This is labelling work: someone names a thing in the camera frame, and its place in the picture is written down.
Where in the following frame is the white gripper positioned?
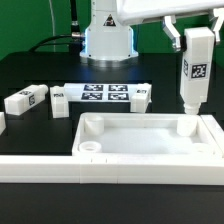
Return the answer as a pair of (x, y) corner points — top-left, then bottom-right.
(115, 0), (224, 52)

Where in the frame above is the white desk tabletop tray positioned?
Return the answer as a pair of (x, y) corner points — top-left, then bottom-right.
(72, 113), (224, 158)

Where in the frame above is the white right fence bar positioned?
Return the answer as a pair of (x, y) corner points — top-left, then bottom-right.
(201, 115), (224, 158)

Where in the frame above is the white fence bar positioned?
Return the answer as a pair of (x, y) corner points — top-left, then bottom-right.
(201, 115), (224, 158)
(0, 156), (224, 185)

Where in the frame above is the white front fence bar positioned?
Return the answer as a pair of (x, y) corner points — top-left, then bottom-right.
(0, 156), (224, 185)

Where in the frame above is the black cable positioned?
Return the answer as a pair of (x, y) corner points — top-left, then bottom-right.
(28, 0), (88, 53)

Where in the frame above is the white marker base plate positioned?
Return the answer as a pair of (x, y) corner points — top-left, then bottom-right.
(64, 83), (137, 102)

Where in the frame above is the white thin cable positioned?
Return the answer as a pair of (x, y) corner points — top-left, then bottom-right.
(48, 0), (56, 53)

